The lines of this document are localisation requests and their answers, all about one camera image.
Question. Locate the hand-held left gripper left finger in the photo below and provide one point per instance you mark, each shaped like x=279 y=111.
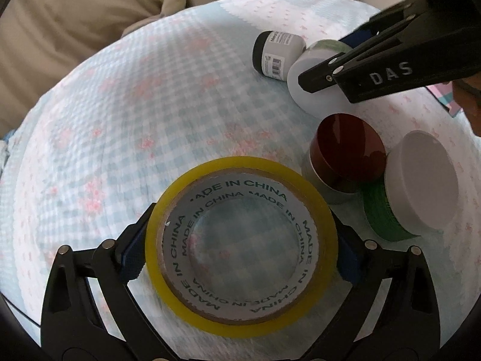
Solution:
x=132 y=250

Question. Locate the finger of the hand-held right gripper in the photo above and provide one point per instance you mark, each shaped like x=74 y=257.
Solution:
x=319 y=77
x=360 y=37

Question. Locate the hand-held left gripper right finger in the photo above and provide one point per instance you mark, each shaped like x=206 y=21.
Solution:
x=347 y=259

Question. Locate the white jar with green label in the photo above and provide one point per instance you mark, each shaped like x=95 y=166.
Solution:
x=319 y=99

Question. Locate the yellow packing tape roll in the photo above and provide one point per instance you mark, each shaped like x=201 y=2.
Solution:
x=240 y=321

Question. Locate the person's right hand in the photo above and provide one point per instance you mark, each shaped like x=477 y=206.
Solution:
x=468 y=109

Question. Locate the black and white bottle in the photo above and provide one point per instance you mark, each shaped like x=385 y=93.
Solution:
x=278 y=50

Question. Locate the red-lidded round tin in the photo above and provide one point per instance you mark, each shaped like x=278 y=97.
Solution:
x=347 y=146

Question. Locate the green jar with white lid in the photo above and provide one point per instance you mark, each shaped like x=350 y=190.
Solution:
x=421 y=180

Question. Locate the blue checkered floral blanket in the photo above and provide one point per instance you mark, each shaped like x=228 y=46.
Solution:
x=131 y=128

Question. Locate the beige pillow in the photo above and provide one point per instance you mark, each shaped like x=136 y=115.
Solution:
x=75 y=18

